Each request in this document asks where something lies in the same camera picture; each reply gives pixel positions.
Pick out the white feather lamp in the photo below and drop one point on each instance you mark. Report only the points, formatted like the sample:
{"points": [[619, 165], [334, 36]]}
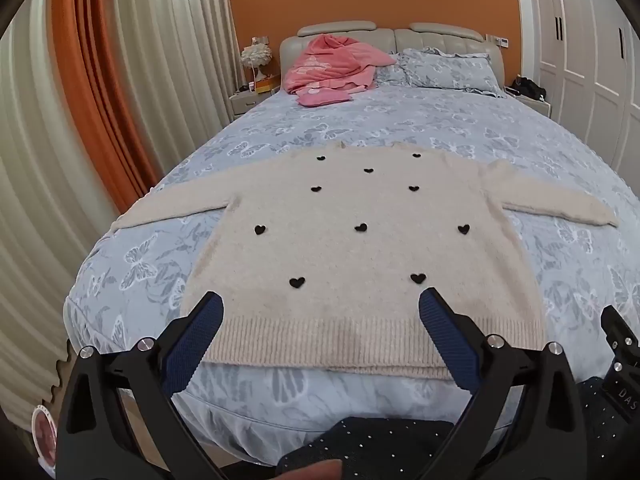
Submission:
{"points": [[256, 57]]}

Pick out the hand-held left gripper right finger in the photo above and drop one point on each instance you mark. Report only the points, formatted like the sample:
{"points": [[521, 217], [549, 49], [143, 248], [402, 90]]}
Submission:
{"points": [[447, 340]]}

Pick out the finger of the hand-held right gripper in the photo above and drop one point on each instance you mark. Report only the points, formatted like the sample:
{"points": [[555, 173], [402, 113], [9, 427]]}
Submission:
{"points": [[620, 327]]}

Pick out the grey floral pillow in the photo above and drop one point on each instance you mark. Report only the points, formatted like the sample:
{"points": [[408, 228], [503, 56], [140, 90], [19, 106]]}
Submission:
{"points": [[450, 72]]}

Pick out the beige nightstand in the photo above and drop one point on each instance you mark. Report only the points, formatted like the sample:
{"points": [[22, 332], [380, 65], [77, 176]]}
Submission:
{"points": [[245, 102], [532, 105]]}

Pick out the cream curtain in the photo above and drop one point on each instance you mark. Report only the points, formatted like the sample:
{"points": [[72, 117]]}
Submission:
{"points": [[170, 50]]}

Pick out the white wardrobe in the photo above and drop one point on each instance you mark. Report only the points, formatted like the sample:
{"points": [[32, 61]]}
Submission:
{"points": [[585, 50]]}

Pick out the grey butterfly bedspread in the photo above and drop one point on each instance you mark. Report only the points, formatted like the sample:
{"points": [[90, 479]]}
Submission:
{"points": [[380, 115]]}

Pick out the white wall switch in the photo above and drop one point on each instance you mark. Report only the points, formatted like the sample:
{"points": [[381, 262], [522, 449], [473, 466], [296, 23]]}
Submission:
{"points": [[497, 40], [259, 40]]}

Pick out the yellow box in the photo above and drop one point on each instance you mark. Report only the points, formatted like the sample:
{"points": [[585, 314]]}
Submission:
{"points": [[267, 84]]}

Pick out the pink folded cloth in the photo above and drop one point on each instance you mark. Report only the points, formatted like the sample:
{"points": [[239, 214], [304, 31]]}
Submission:
{"points": [[322, 97]]}

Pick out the orange curtain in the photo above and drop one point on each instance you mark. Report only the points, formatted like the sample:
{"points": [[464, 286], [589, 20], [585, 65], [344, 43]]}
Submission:
{"points": [[95, 85]]}

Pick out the beige sweater with black hearts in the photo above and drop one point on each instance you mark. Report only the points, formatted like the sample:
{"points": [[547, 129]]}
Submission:
{"points": [[360, 260]]}

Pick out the red white round object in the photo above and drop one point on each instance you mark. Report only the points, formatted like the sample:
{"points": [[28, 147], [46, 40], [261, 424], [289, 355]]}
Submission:
{"points": [[44, 432]]}

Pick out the black bag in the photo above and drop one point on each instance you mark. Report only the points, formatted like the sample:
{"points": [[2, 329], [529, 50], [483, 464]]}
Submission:
{"points": [[529, 87]]}

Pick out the person's dark sparkly clothing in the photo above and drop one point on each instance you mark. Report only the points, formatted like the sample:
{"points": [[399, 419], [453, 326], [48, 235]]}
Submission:
{"points": [[390, 445]]}

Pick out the beige padded headboard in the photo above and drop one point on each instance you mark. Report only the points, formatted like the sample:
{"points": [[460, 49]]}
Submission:
{"points": [[450, 37]]}

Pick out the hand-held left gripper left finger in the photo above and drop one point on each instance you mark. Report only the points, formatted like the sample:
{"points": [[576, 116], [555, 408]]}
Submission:
{"points": [[197, 340]]}

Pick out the pink garment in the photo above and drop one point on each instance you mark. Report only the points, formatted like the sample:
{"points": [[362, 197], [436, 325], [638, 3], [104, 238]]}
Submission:
{"points": [[330, 65]]}

